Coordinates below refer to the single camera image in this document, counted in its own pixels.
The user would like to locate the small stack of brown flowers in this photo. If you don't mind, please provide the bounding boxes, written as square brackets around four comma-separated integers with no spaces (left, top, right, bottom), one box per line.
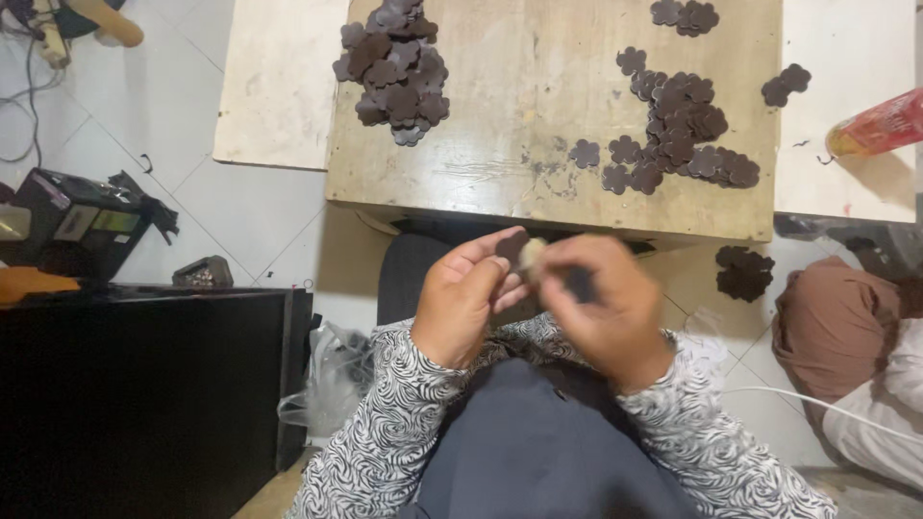
[715,245,777,303]

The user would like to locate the small dark grey box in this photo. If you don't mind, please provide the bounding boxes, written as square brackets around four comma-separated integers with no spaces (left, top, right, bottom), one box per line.
[172,255,235,288]

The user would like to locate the clear plastic bag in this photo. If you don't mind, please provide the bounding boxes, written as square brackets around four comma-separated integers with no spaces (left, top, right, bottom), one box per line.
[277,321,376,438]

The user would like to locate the beige round pad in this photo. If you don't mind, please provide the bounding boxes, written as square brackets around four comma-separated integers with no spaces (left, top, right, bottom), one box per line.
[519,236,551,282]

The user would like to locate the person's left hand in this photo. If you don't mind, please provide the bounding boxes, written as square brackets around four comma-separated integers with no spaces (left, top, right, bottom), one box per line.
[411,225,535,371]

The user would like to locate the wide spread heap of brown flowers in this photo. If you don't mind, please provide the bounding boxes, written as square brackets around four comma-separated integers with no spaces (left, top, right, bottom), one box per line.
[602,69,761,196]

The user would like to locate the person's right hand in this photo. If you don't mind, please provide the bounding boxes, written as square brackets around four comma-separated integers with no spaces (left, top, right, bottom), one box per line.
[535,232,676,396]

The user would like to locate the person's dark grey lap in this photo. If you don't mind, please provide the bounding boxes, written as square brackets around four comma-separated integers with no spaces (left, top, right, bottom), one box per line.
[400,358,711,519]

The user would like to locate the black cabinet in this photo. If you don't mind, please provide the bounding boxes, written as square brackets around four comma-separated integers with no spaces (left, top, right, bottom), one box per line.
[0,284,315,519]

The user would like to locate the black stool cushion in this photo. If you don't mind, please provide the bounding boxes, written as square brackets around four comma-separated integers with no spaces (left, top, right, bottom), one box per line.
[376,232,464,327]

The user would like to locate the orange plastic bottle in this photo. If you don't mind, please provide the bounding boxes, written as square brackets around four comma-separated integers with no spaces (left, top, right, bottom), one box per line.
[825,87,923,159]

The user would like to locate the low wooden work table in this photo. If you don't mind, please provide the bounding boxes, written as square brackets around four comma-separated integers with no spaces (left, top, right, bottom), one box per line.
[324,0,784,244]

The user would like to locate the white cable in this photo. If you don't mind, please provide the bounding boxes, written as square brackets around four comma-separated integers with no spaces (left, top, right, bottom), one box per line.
[721,386,923,445]

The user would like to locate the grey cables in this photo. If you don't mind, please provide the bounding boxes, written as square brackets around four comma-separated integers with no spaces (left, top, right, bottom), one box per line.
[0,14,67,168]

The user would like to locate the tall heap of brown flowers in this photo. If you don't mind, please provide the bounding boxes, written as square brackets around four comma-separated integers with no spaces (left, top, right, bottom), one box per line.
[332,0,451,148]

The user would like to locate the black machine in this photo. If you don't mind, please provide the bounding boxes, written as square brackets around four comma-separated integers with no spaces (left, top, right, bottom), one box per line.
[0,167,180,284]

